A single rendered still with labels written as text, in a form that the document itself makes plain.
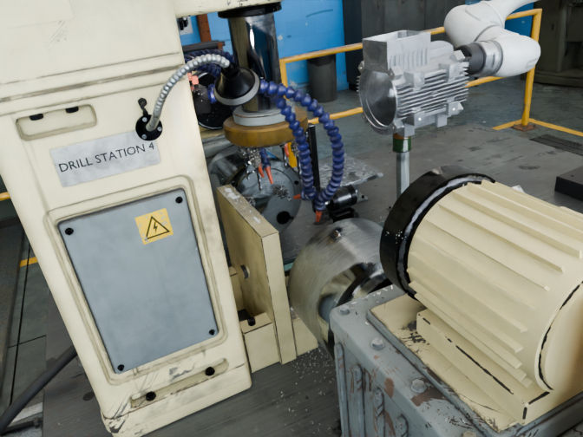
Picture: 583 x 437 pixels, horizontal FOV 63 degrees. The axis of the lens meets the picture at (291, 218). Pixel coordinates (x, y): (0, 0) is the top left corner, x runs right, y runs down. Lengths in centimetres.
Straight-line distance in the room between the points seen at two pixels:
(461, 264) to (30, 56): 60
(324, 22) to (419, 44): 551
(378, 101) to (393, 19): 536
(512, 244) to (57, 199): 63
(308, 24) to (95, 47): 589
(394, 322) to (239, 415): 51
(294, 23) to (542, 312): 615
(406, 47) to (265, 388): 82
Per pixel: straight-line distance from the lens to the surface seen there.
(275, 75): 99
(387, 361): 64
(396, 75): 113
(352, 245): 85
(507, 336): 51
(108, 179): 80
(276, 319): 107
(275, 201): 135
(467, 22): 150
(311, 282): 87
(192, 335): 97
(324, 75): 629
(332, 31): 675
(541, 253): 51
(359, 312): 71
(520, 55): 142
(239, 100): 70
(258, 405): 109
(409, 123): 118
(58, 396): 129
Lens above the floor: 161
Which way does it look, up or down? 28 degrees down
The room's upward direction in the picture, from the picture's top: 7 degrees counter-clockwise
